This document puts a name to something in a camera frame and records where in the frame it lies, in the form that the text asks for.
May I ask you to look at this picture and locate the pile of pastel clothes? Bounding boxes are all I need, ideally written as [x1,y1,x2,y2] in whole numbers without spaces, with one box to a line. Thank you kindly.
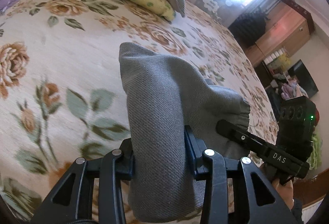
[272,73,308,100]

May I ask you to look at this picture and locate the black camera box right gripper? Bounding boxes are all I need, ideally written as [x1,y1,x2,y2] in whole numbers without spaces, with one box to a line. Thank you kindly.
[276,96,316,162]

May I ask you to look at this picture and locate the floral bed blanket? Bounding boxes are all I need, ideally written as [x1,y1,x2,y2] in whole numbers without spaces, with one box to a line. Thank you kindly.
[1,0,278,222]

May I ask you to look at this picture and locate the wooden wardrobe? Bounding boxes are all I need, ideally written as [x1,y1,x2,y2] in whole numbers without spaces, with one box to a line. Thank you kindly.
[244,0,315,67]

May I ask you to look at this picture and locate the black television screen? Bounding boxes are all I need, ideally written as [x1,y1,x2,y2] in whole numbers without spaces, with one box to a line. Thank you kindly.
[288,59,319,98]

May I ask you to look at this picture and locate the person's right hand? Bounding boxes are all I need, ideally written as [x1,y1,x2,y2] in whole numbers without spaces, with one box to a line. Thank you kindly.
[272,179,294,210]

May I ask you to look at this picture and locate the black hanging clothing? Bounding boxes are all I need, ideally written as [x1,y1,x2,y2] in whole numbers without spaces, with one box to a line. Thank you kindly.
[228,12,268,47]

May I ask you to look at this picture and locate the green knitted cloth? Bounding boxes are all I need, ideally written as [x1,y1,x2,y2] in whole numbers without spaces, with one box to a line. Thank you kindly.
[307,133,322,170]

